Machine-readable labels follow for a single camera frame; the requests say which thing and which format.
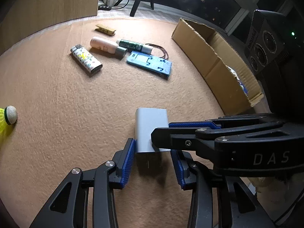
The cardboard box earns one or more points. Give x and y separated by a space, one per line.
210 53

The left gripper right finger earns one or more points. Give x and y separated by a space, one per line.
200 180

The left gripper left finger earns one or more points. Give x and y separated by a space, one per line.
68 204

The wooden clothespin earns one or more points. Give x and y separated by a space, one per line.
105 29

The black power strip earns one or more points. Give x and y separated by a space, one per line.
104 7

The wooden cabinet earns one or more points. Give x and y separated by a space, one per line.
26 17

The pink lip balm tube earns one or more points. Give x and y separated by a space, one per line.
108 46

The black camera box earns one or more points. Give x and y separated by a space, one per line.
269 35

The gloved right hand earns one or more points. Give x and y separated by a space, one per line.
282 183

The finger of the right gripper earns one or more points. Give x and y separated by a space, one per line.
190 141
228 121

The white power adapter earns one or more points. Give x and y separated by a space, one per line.
146 120

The white tissue pack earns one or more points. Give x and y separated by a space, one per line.
233 72

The blue plastic plate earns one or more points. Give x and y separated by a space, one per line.
151 63

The yellow shuttlecock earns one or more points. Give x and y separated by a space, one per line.
8 119

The green white tube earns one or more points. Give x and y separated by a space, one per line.
134 46

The patterned lighter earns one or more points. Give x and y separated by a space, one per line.
86 59

